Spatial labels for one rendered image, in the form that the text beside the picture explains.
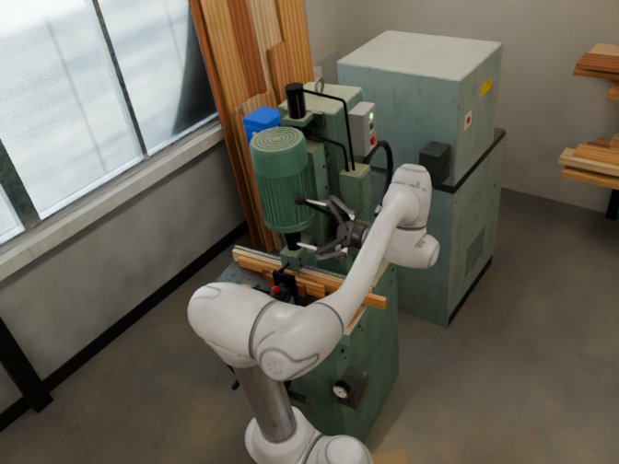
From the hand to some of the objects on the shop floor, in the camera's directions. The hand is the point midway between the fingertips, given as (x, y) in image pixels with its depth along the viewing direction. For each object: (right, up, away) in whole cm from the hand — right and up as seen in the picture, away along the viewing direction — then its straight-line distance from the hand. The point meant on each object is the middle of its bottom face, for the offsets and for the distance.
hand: (307, 223), depth 169 cm
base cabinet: (+13, -86, +99) cm, 132 cm away
